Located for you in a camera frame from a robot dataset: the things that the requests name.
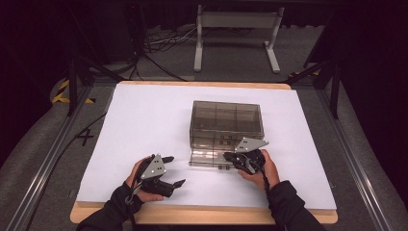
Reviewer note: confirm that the white metal table frame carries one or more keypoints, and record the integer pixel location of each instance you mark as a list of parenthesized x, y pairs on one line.
[(237, 20)]

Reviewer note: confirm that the aluminium rail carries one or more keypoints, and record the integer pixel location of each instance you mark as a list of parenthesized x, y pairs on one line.
[(356, 163), (48, 160)]

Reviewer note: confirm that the black metal stand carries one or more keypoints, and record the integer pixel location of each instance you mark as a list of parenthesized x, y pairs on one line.
[(72, 86), (335, 89)]

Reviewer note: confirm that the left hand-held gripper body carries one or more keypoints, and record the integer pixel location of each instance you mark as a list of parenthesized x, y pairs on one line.
[(154, 168)]

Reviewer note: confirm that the white paper sheet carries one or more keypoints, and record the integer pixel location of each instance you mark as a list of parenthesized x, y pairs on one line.
[(154, 112)]

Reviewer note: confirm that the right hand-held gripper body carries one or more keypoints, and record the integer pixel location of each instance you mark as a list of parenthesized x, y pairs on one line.
[(250, 144)]

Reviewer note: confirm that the person's right hand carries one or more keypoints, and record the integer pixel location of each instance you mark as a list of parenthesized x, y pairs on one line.
[(271, 174)]

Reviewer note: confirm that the smoky transparent drawer organizer box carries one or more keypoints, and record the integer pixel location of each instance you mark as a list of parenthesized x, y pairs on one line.
[(224, 118)]

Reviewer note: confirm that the person's left hand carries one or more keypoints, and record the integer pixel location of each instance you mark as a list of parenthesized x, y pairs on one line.
[(132, 181)]

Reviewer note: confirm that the yellow black hazard tape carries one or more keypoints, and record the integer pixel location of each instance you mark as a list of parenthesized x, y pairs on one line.
[(59, 97)]

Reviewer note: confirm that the smoky transparent plastic drawer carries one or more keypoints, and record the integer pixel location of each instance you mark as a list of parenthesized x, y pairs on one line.
[(205, 157)]

